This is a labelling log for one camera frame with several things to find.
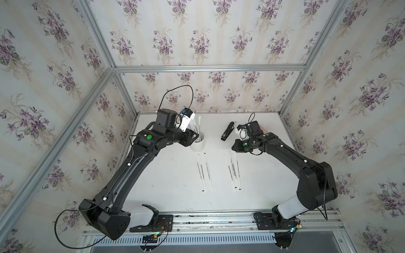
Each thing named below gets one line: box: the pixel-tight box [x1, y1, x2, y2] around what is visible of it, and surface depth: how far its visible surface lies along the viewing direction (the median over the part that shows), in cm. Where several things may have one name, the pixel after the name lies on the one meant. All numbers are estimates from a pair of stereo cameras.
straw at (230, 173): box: [224, 153, 238, 192], surface depth 91 cm
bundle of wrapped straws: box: [188, 115, 201, 142], surface depth 95 cm
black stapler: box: [220, 121, 235, 142], surface depth 107 cm
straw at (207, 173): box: [203, 152, 214, 191], surface depth 90 cm
